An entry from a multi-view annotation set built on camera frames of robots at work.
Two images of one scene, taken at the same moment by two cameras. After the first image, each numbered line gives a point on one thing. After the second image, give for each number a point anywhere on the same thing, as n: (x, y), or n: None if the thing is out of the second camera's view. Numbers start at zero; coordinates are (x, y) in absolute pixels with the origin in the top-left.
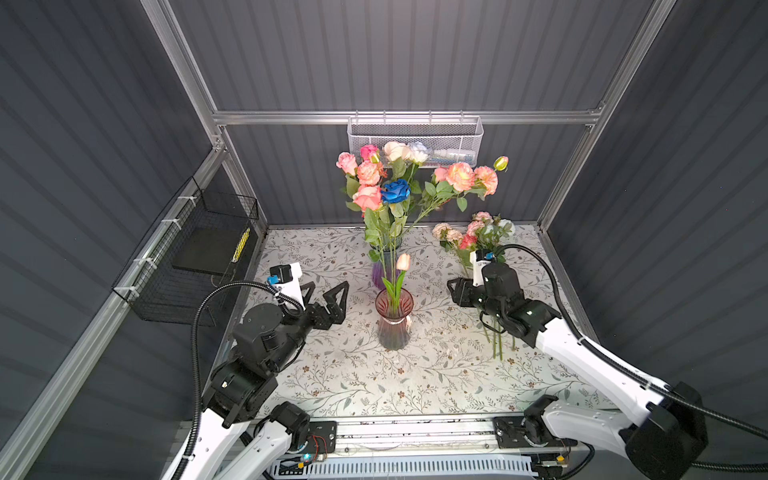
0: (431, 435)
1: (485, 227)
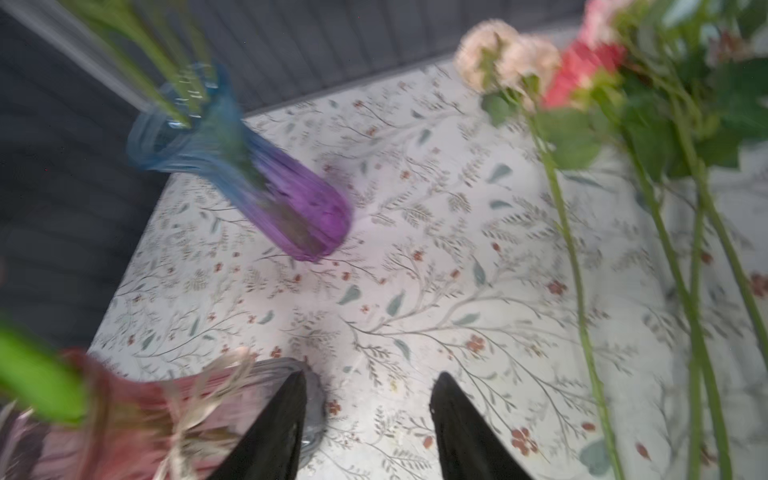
0: None
1: (678, 90)
